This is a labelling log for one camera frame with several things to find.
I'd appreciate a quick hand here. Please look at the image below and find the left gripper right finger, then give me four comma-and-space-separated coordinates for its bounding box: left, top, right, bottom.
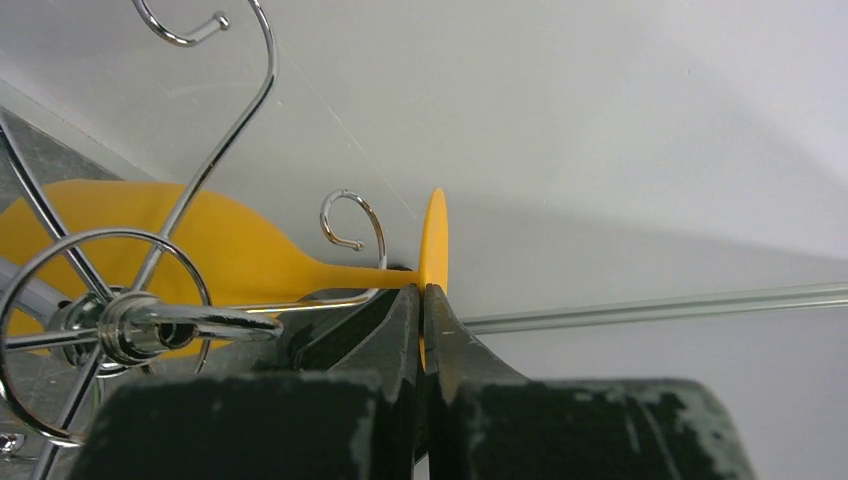
423, 284, 755, 479

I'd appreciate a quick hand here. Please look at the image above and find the yellow wine glass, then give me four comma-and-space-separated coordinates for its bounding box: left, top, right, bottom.
1, 180, 449, 366

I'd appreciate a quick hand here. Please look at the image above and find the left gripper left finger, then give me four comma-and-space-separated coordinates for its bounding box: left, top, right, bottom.
69, 286, 420, 479

